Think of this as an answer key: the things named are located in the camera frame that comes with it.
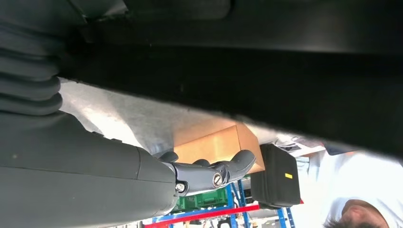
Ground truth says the brown cardboard box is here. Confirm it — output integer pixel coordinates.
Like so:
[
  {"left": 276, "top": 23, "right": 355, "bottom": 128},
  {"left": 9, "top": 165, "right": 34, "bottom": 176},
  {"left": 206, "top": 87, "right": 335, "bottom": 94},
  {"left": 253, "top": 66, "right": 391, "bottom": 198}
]
[{"left": 173, "top": 121, "right": 266, "bottom": 174}]

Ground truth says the person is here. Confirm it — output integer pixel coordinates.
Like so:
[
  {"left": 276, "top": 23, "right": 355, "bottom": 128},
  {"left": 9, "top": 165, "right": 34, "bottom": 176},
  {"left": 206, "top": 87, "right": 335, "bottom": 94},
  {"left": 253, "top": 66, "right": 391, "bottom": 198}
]
[{"left": 291, "top": 150, "right": 403, "bottom": 228}]

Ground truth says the white desk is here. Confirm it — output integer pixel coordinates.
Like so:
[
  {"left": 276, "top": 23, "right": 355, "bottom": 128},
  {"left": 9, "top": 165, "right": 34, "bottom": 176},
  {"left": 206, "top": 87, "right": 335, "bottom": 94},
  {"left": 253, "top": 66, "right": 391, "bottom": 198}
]
[{"left": 274, "top": 133, "right": 328, "bottom": 158}]

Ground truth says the green plastic crate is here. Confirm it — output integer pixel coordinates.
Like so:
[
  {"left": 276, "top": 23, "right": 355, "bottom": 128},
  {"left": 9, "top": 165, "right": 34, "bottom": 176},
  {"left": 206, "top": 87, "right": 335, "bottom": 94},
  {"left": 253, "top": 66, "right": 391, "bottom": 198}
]
[{"left": 171, "top": 187, "right": 230, "bottom": 214}]

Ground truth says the blue metal shelf rack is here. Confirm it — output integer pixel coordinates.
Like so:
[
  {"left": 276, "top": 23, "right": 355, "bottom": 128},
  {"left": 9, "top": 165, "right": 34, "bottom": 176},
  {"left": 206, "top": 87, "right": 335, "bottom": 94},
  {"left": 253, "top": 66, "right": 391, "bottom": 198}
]
[{"left": 151, "top": 179, "right": 297, "bottom": 228}]

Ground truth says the red horizontal bar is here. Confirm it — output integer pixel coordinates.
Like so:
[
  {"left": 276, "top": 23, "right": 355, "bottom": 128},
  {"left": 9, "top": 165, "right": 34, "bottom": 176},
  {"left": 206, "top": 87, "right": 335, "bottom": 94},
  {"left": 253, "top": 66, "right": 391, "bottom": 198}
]
[{"left": 144, "top": 204, "right": 261, "bottom": 228}]

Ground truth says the black bag with yellow tag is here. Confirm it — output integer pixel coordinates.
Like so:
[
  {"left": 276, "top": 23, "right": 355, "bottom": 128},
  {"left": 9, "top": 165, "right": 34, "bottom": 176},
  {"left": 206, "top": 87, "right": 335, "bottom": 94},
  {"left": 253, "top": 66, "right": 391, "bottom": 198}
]
[{"left": 250, "top": 144, "right": 302, "bottom": 210}]

